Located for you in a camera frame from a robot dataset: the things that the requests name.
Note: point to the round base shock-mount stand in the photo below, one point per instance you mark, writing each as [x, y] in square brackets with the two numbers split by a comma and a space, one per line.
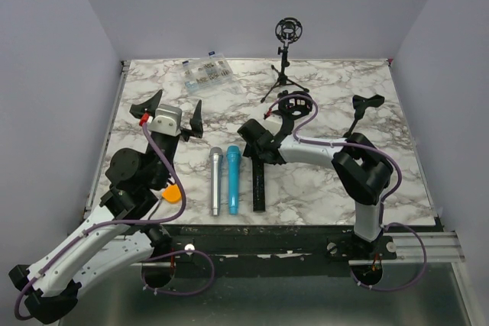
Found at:
[291, 107]

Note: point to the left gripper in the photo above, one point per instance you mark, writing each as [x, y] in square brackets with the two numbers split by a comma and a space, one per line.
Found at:
[196, 124]

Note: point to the clear plastic screw box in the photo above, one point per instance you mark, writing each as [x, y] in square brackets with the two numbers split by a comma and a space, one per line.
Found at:
[205, 73]

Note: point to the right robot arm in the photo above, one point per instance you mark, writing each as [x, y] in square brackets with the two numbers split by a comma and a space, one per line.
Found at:
[363, 171]

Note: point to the black mesh-head microphone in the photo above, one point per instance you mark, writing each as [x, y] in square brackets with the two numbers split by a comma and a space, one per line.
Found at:
[258, 186]

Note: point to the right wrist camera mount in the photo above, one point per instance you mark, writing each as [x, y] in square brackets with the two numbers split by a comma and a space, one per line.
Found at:
[272, 122]

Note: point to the black tripod microphone stand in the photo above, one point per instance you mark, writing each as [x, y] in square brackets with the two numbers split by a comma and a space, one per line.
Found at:
[288, 31]

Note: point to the black front rail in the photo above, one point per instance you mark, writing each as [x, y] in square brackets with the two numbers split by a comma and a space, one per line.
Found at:
[257, 251]

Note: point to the blue microphone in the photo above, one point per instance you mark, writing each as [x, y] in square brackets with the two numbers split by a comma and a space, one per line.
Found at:
[233, 156]

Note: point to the silver microphone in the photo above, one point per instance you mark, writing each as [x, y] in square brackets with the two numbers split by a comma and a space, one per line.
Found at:
[215, 159]

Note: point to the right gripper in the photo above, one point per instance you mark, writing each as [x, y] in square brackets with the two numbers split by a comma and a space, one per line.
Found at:
[250, 152]

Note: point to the orange tape measure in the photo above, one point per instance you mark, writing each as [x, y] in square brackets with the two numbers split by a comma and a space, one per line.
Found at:
[171, 195]

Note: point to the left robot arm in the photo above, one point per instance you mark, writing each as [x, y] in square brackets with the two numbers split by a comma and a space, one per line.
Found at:
[124, 228]

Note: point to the round base clip stand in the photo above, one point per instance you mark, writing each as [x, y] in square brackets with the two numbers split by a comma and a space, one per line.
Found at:
[360, 105]

